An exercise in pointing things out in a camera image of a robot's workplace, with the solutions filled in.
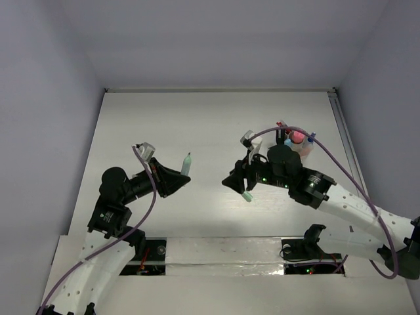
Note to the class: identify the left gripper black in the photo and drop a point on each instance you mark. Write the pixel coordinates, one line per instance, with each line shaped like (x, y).
(159, 179)

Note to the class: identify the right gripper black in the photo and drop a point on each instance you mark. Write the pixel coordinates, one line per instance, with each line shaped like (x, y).
(235, 180)

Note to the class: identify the green highlighter marker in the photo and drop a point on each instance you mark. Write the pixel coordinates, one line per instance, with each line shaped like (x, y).
(186, 165)

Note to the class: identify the green marker cap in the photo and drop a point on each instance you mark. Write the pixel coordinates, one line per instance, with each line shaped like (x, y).
(247, 196)

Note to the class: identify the blue highlighter marker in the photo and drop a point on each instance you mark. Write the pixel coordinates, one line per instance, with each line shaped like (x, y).
(288, 142)

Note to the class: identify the black green highlighter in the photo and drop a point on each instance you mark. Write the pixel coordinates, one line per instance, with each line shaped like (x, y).
(279, 137)

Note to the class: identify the red gel pen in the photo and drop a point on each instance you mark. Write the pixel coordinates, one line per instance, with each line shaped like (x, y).
(281, 123)

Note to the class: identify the orange highlighter marker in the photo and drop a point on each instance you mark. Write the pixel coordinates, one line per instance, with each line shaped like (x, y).
(304, 153)

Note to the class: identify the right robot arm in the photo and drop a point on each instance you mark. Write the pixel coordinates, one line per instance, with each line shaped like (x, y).
(372, 233)

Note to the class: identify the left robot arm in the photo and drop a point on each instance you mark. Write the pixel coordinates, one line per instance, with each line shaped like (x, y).
(110, 243)

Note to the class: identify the white round container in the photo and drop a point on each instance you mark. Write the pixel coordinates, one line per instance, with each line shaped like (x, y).
(297, 148)

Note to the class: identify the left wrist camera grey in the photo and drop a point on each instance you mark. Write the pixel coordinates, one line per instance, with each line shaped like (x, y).
(145, 151)

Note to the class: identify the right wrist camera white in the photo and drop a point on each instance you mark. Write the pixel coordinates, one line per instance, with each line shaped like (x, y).
(252, 143)

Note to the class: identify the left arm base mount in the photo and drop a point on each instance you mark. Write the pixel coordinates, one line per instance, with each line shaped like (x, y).
(152, 261)

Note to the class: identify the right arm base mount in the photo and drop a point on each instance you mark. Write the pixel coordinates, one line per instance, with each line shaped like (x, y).
(303, 256)

